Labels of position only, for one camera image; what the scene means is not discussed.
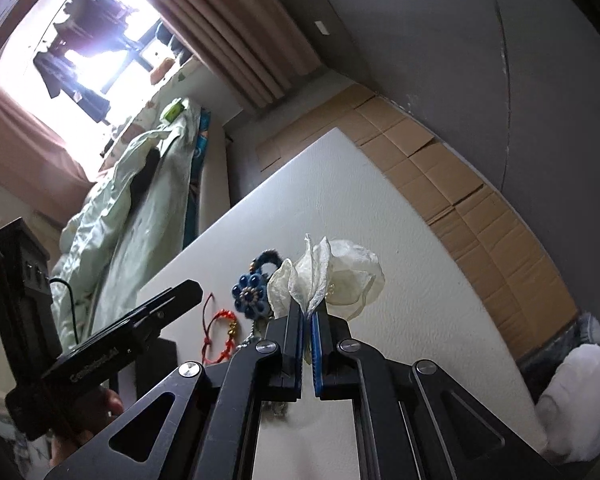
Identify black cable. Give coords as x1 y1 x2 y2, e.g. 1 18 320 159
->
47 277 79 352

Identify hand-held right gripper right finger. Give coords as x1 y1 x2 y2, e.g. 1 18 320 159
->
307 306 566 480

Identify flattened cardboard sheets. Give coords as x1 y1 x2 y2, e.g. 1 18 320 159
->
254 82 579 362

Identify light green duvet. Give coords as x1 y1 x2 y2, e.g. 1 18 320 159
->
52 97 202 357

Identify window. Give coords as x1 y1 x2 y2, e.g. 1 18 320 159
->
0 0 182 127

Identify silver chain pendant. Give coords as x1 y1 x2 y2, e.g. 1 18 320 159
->
235 320 267 357

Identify pink curtain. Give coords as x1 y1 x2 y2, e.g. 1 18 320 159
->
105 0 327 109
0 80 97 227

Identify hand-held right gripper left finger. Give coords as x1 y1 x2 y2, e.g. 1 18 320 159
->
42 296 306 480

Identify red string bracelet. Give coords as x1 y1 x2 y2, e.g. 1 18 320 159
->
201 292 241 365

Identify person's left hand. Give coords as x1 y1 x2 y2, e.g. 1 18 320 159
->
49 386 127 469

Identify white cloth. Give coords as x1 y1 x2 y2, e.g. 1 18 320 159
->
535 334 600 467

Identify dark hanging clothes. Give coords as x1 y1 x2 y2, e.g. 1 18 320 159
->
32 0 147 124

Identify blue beaded flower hair tie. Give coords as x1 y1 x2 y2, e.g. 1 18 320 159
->
231 249 284 321

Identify dark plastic bag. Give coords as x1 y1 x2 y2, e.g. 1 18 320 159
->
517 312 600 402

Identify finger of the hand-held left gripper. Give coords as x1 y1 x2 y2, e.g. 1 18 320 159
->
129 280 204 332

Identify white fabric flower hair accessory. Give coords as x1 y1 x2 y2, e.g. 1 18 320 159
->
266 232 385 366

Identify cartoon printed mattress cover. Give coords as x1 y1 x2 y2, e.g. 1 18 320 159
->
182 107 214 252

